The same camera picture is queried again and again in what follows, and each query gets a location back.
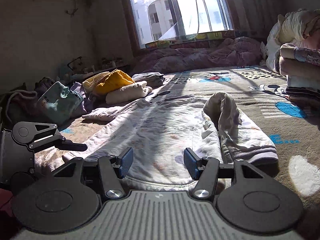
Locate window with frame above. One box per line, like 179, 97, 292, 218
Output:
121, 0, 235, 54

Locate stack of folded clothes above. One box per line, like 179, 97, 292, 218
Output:
279, 43, 319, 108

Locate yellow garment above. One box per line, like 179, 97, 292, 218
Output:
82, 69, 135, 96

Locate mint green garment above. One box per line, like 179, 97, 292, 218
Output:
36, 81, 77, 125

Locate cluttered side table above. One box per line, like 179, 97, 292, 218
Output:
56, 56, 131, 83

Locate rolled white pink quilts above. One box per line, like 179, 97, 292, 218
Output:
261, 8, 319, 73

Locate colourful alphabet play mat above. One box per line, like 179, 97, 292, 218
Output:
145, 30, 267, 49

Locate lilac garment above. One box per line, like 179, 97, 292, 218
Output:
71, 82, 97, 118

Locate floral white pyjama garment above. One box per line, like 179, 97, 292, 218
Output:
62, 92, 278, 191

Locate grey folded clothes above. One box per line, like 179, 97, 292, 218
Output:
132, 72, 165, 88

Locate purple crumpled quilt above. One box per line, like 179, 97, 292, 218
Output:
130, 37, 263, 75

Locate grey curtain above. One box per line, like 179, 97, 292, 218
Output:
225, 0, 288, 39

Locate cream folded garment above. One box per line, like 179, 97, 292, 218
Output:
105, 81, 153, 105

